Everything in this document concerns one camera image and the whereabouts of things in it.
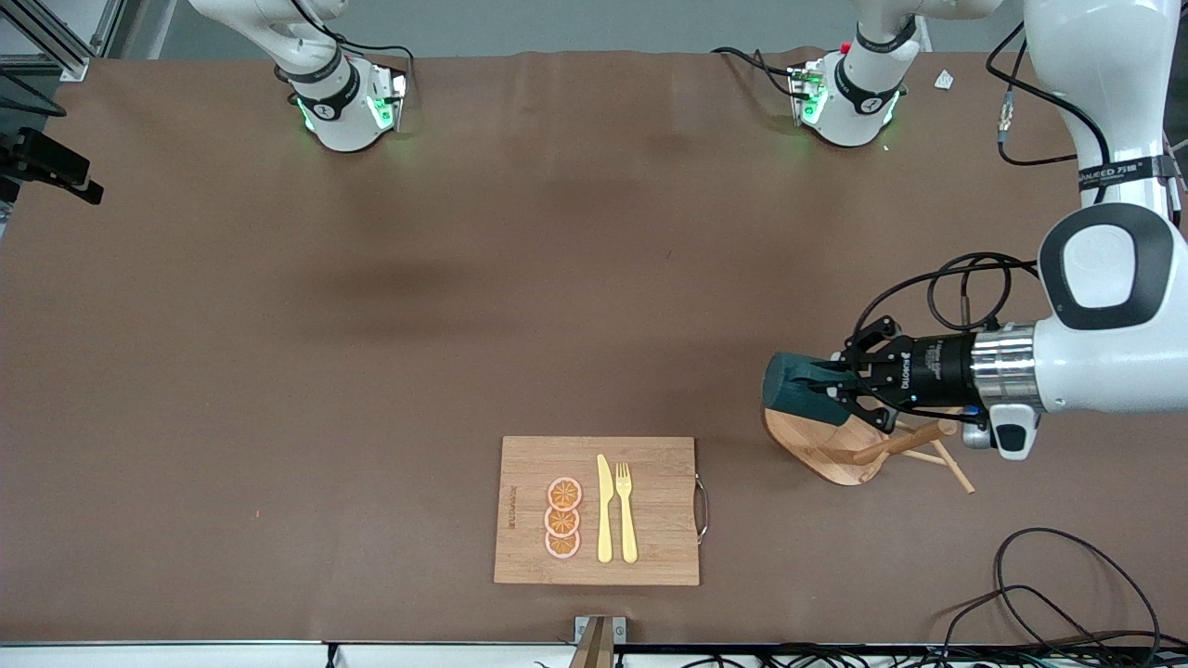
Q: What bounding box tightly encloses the dark teal mug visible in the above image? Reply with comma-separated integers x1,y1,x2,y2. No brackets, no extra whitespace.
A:
763,351,850,426

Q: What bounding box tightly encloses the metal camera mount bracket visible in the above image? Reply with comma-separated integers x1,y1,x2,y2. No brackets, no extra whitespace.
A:
574,615,627,668

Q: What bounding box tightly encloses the aluminium frame profile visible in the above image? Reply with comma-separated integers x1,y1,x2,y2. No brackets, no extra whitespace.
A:
0,0,122,83

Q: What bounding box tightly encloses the bamboo cutting board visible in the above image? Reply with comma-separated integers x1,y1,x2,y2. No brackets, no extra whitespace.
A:
494,436,711,586

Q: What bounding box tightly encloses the brown table cover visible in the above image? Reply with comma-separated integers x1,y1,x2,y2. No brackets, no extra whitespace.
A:
0,46,1188,646

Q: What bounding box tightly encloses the wooden cup rack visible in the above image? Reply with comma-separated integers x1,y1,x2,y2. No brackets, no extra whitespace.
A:
763,404,977,495

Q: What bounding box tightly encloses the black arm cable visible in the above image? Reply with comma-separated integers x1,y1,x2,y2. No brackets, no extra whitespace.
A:
0,72,68,118
840,23,1115,363

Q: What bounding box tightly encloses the black base cable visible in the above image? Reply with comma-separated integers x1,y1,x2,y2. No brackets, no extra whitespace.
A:
711,46,801,98
329,35,415,84

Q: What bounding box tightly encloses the black right base cable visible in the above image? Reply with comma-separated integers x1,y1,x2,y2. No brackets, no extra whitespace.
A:
329,35,415,84

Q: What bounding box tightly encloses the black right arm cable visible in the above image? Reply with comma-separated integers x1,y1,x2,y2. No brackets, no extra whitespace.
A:
0,72,68,118

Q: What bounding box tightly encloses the yellow plastic knife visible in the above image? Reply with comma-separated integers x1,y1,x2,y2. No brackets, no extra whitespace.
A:
597,454,614,564

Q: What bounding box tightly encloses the yellow plastic fork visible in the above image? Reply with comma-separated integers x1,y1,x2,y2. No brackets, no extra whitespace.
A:
615,462,639,565

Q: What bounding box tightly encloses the black left base cable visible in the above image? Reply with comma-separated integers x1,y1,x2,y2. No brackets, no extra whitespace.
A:
711,46,801,98

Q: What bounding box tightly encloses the black coiled cable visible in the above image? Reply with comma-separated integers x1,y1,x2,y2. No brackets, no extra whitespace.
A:
928,527,1163,655

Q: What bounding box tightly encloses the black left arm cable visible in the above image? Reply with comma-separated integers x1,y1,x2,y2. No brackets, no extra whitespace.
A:
840,23,1115,363

